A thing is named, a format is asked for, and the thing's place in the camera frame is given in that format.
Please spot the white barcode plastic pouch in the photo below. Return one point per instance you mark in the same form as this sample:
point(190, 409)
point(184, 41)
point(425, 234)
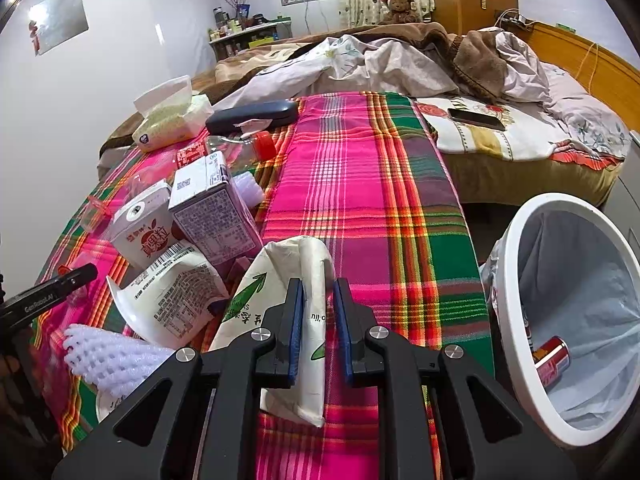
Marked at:
point(170, 295)

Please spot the pale plastic bin liner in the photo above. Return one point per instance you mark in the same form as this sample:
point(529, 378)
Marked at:
point(575, 280)

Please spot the clear orange-rim plastic cup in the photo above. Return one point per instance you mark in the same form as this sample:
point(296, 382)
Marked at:
point(97, 207)

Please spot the red drink can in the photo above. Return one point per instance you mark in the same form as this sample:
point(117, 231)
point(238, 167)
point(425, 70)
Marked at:
point(552, 360)

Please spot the purple milk carton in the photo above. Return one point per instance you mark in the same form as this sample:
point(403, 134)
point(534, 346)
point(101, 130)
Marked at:
point(215, 215)

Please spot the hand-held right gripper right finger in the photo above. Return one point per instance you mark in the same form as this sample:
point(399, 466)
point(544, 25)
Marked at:
point(344, 330)

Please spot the brown fleece blanket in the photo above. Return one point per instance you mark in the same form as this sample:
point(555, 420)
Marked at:
point(400, 35)

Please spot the silver wall poster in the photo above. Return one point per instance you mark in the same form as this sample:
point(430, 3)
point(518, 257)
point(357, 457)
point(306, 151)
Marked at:
point(60, 17)

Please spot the white floral duvet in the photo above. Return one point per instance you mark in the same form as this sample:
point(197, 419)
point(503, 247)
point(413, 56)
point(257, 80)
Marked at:
point(380, 70)

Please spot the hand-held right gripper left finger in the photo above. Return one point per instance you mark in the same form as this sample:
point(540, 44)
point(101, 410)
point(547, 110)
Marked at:
point(295, 330)

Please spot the green white tissue pack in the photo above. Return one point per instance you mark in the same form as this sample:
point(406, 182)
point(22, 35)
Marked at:
point(170, 120)

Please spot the large white foam fruit net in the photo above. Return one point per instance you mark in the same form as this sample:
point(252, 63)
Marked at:
point(110, 355)

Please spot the cluttered wall shelf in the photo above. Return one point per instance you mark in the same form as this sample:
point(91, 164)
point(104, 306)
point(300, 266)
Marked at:
point(235, 42)

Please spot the white green-print paper packet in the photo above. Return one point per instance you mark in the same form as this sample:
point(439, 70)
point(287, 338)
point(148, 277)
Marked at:
point(280, 265)

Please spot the red white wrapper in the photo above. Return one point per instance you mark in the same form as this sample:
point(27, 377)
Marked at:
point(191, 154)

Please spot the wooden headboard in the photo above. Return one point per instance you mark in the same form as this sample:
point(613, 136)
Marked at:
point(565, 42)

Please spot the dark blue glasses case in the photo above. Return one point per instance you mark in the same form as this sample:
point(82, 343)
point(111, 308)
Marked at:
point(250, 112)

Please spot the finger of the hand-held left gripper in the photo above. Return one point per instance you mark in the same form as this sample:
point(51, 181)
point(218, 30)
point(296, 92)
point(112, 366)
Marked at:
point(40, 302)

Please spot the pink plaid cloth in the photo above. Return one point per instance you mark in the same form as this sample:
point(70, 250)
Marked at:
point(350, 185)

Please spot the brown teddy bear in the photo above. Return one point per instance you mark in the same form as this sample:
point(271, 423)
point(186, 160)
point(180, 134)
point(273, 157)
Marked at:
point(400, 7)

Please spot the white red-print drink carton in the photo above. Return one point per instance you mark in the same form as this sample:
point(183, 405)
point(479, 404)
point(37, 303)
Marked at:
point(142, 232)

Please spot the white round trash bin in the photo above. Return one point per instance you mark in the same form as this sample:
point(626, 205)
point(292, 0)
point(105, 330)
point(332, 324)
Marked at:
point(510, 320)

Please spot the clear red-cap plastic bottle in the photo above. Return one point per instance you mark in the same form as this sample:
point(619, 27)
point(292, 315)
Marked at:
point(262, 145)

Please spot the olive bed sheet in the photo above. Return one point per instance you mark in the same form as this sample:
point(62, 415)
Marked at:
point(525, 180)

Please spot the black smartphone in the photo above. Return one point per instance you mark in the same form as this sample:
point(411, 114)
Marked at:
point(475, 119)

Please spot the white paper scrap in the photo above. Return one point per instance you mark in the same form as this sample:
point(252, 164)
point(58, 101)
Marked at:
point(255, 126)

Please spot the rose print towel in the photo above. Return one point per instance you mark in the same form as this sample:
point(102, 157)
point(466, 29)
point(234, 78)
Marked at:
point(480, 142)

